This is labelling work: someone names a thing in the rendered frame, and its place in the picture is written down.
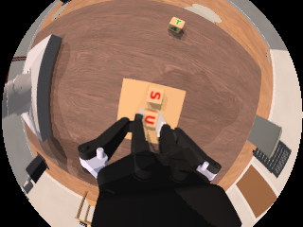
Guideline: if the tan letter block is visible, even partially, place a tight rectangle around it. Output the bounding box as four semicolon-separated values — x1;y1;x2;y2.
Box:
168;17;185;33
146;86;165;105
143;108;159;128

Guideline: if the peach flat mat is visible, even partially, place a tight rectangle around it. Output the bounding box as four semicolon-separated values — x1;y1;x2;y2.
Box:
117;79;186;144

